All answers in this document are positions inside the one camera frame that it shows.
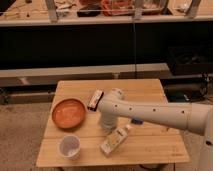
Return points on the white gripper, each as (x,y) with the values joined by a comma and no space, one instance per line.
(108,122)

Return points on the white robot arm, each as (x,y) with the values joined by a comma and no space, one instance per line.
(193,117)

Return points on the orange ceramic bowl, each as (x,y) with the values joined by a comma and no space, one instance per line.
(68,113)

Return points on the blue sponge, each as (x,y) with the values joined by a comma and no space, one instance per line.
(136,121)

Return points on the wooden table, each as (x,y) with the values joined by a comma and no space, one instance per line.
(146,143)

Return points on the white plastic cup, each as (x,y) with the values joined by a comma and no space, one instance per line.
(69,147)

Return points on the black bin at right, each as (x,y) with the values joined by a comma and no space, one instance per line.
(190,60)

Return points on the long metal shelf rail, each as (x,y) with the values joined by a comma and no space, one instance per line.
(48,76)

